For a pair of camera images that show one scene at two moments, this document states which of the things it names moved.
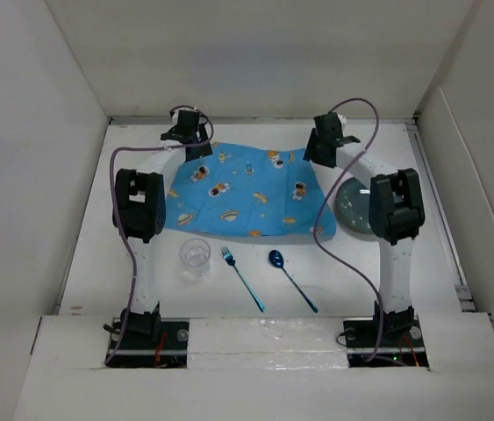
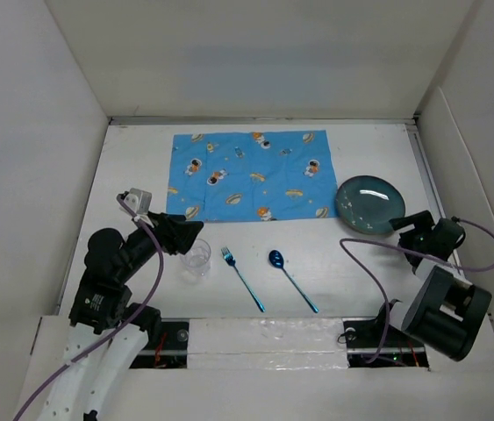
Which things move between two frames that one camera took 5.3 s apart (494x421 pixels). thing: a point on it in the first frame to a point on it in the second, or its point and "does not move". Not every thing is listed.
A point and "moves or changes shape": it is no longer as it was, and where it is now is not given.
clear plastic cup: (195, 254) does not move
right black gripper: (311, 153) to (423, 221)
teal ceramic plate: (352, 204) does not move
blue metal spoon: (276, 260) does not move
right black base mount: (402, 343) does not move
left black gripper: (201, 150) to (180, 231)
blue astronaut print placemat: (254, 190) moves or changes shape
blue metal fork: (231, 260) does not move
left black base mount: (149, 343) does not move
